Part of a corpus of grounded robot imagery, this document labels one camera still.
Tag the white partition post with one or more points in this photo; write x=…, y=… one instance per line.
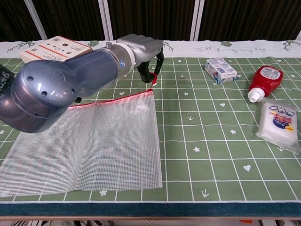
x=299, y=35
x=35, y=18
x=105, y=18
x=196, y=18

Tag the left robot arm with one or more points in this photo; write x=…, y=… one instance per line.
x=58, y=82

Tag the flat cardboard box white label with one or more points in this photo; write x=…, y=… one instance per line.
x=58, y=48

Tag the red bottle white cap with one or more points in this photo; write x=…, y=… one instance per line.
x=264, y=80

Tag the white sponge pack in plastic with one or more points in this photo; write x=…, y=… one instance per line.
x=279, y=127

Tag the green checked tablecloth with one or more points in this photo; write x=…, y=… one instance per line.
x=211, y=153

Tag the small white blue soap box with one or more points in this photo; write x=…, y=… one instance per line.
x=221, y=69

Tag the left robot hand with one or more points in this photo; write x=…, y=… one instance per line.
x=143, y=47

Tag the clear mesh zipper pouch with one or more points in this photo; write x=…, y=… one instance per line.
x=105, y=146

